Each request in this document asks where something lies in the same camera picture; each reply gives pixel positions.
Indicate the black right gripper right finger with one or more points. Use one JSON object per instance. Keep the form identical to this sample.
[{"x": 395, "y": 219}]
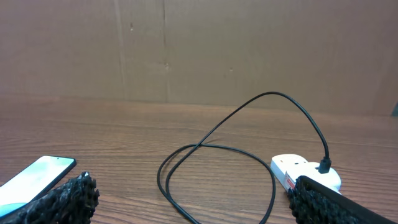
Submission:
[{"x": 313, "y": 203}]

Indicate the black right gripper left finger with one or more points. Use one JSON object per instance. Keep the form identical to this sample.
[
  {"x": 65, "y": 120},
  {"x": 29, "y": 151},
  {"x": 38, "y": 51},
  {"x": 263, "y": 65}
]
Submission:
[{"x": 74, "y": 202}]

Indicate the Samsung Galaxy smartphone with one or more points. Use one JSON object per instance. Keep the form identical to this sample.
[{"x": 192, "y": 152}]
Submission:
[{"x": 33, "y": 182}]

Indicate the white USB charger plug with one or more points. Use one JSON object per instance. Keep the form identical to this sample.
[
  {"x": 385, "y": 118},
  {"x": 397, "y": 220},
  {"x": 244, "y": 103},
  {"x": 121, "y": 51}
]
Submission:
[{"x": 330, "y": 180}]

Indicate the white power strip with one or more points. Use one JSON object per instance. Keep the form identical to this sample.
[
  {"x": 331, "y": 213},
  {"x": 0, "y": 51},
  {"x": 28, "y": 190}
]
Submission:
[{"x": 280, "y": 164}]

